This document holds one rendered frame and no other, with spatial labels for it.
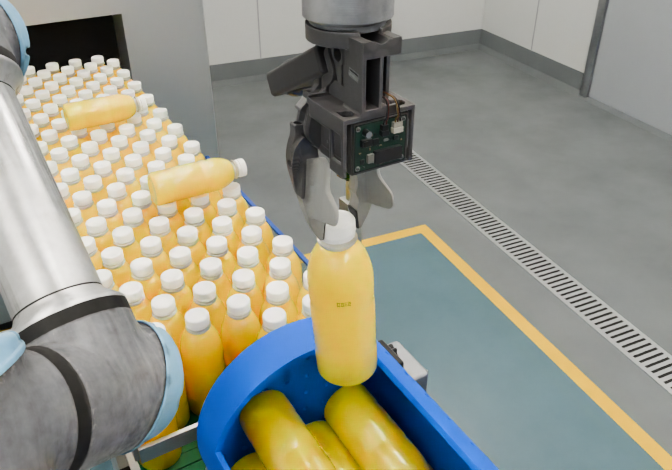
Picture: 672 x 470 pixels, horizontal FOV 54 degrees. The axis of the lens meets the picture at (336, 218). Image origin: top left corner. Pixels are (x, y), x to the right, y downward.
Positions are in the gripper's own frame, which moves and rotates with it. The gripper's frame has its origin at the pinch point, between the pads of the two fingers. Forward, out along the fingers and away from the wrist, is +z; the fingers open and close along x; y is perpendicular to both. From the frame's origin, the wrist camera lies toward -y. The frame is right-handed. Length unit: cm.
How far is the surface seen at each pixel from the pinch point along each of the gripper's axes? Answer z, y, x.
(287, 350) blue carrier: 21.5, -6.6, -3.1
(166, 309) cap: 35, -38, -10
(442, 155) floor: 145, -234, 214
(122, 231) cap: 34, -65, -10
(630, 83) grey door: 122, -220, 363
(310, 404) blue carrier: 36.8, -10.2, 1.7
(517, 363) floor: 145, -76, 125
